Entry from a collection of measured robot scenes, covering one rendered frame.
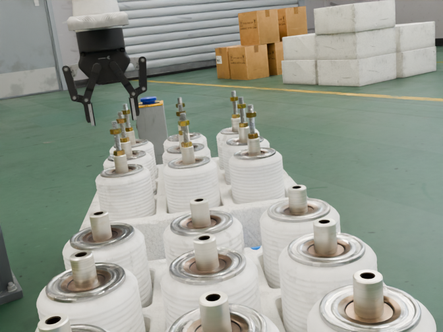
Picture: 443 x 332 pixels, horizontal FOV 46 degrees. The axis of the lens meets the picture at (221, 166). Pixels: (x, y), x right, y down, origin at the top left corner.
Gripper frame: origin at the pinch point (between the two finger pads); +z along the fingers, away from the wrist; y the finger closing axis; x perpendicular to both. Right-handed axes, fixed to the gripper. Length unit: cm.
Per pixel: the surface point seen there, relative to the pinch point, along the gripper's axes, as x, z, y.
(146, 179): 2.8, 11.5, -3.8
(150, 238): 8.1, 20.1, -2.7
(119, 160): 1.1, 7.8, 0.1
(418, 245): 2, 35, -57
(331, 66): -255, 22, -158
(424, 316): 60, 10, -19
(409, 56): -247, 21, -214
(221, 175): -11.9, 17.2, -20.0
